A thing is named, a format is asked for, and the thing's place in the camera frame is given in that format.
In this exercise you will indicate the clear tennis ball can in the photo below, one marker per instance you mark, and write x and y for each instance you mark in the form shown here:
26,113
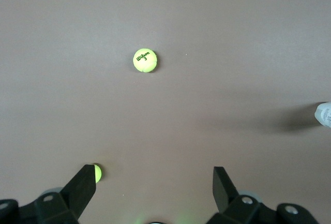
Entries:
324,115

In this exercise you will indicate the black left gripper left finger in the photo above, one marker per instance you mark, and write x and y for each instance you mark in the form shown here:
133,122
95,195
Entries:
75,195

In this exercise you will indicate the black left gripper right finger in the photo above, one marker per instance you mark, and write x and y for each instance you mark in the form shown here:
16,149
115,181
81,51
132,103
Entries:
227,198

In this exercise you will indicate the yellow-green tennis ball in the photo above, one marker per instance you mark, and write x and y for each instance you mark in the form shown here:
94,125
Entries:
145,61
98,173

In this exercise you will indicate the brown table mat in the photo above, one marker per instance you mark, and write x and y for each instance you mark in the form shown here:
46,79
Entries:
165,14

